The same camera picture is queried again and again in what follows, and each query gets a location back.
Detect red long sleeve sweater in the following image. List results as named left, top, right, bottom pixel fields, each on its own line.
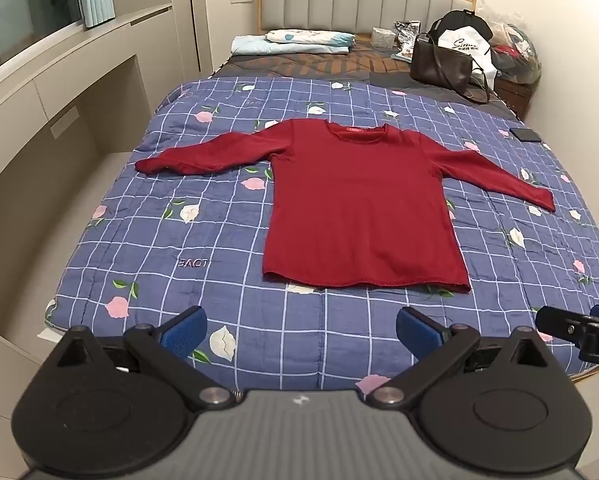
left=134, top=118, right=555, bottom=292

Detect clear plastic bag of clothes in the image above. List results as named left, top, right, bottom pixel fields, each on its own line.
left=489, top=22, right=541, bottom=84

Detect blue checkered floral quilt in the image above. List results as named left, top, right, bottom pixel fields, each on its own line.
left=45, top=77, right=599, bottom=390

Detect black smartphone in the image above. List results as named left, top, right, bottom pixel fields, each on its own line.
left=509, top=128, right=542, bottom=143

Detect wooden nightstand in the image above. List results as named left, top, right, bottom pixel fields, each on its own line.
left=495, top=76, right=537, bottom=120

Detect dark brown leather handbag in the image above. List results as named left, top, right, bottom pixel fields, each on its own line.
left=410, top=34, right=490, bottom=104

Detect brown patterned bed sheet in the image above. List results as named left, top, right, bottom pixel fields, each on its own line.
left=213, top=34, right=523, bottom=122

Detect silver patterned snack bag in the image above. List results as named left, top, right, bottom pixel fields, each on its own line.
left=392, top=21, right=421, bottom=63

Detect black and white cap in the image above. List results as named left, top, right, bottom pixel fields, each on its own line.
left=429, top=10, right=497, bottom=84

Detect folded light blue blanket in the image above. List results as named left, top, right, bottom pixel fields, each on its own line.
left=231, top=35, right=350, bottom=56

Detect white patterned pillow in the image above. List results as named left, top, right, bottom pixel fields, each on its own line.
left=266, top=29, right=356, bottom=48

